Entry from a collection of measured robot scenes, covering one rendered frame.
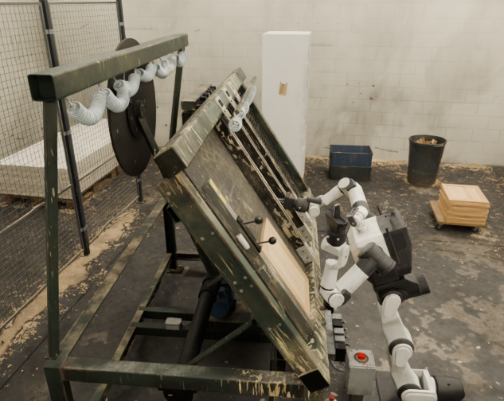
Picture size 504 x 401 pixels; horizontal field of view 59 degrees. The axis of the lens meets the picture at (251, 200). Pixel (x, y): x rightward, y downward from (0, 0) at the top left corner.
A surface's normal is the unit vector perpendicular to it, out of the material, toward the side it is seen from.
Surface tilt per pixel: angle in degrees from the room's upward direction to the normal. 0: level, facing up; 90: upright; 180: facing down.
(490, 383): 0
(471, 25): 90
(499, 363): 0
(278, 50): 90
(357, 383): 90
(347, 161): 90
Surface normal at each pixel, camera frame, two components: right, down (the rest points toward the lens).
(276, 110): -0.18, 0.40
